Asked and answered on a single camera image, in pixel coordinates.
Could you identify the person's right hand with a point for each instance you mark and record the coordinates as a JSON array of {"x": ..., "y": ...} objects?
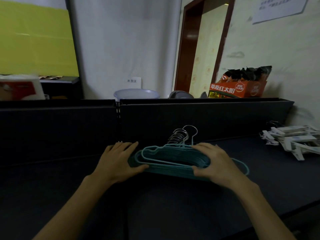
[{"x": 220, "y": 169}]

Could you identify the person's left hand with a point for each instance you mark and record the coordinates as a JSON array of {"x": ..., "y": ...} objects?
[{"x": 115, "y": 164}]

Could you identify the pile of white clip hangers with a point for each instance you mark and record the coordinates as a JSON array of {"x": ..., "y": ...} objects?
[{"x": 292, "y": 139}]

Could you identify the person's left forearm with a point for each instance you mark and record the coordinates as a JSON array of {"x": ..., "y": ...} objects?
[{"x": 67, "y": 214}]

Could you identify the person's right forearm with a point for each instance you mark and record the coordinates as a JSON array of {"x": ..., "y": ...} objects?
[{"x": 267, "y": 214}]

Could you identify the black back panel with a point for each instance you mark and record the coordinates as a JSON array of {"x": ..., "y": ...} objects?
[{"x": 200, "y": 119}]

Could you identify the black table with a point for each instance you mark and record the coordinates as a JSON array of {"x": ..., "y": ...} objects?
[{"x": 175, "y": 209}]

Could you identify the lavender plastic basin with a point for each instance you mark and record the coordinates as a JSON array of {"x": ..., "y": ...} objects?
[{"x": 136, "y": 94}]

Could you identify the orange snack carton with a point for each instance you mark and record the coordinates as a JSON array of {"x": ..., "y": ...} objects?
[{"x": 237, "y": 89}]

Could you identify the small white label sign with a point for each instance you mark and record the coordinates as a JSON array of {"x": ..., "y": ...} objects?
[{"x": 132, "y": 82}]

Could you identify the grey round container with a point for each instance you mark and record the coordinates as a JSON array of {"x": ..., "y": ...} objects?
[{"x": 180, "y": 94}]

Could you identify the red tissue pack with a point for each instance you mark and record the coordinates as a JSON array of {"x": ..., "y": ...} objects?
[{"x": 20, "y": 89}]

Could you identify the grey wall shelf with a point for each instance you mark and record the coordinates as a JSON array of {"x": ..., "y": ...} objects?
[{"x": 65, "y": 79}]

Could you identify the brown door frame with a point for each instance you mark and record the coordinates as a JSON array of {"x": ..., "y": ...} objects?
[{"x": 187, "y": 47}]

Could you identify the yellow wall panel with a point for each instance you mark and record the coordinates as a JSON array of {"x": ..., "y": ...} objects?
[{"x": 37, "y": 39}]

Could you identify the white wall notice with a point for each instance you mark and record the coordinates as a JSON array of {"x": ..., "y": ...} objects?
[{"x": 280, "y": 9}]

